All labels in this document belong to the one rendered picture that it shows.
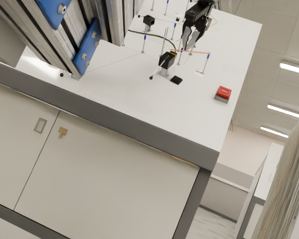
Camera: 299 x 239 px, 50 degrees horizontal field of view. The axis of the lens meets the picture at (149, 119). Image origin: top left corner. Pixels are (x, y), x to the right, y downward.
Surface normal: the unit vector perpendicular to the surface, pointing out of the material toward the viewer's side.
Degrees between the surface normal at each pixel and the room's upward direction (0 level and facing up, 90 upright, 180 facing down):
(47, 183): 90
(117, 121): 90
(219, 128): 53
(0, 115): 90
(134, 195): 90
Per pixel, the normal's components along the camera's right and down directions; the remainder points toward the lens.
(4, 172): -0.11, -0.18
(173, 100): 0.15, -0.70
